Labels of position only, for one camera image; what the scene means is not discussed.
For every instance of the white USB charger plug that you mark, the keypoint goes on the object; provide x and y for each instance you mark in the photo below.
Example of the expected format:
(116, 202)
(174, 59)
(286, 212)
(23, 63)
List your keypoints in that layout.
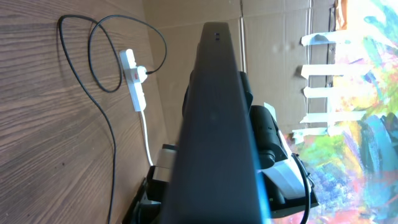
(138, 74)

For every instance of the blue Galaxy smartphone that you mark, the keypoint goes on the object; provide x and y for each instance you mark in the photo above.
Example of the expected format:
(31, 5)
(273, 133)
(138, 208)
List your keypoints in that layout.
(215, 177)

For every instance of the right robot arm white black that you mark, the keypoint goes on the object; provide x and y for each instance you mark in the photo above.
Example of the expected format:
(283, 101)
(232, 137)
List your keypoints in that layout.
(282, 172)

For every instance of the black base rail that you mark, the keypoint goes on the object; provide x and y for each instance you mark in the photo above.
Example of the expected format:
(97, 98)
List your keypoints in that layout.
(146, 206)

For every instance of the white power strip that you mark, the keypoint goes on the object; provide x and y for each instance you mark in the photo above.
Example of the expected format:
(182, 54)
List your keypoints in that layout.
(137, 94)

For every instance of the cardboard backdrop panel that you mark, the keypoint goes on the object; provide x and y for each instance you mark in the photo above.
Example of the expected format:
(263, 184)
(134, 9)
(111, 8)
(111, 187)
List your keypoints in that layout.
(266, 39)

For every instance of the colourful painted poster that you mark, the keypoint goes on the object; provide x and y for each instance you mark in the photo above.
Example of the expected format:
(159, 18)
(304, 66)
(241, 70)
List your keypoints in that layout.
(349, 138)

